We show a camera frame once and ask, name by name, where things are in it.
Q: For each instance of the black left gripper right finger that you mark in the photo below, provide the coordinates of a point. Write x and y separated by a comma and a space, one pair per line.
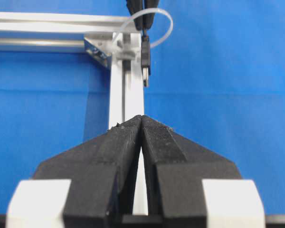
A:
174, 169

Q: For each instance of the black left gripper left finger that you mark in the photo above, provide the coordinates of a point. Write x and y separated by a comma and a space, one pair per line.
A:
103, 174

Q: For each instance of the aluminium extrusion frame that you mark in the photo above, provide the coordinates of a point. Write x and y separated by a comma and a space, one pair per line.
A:
64, 80

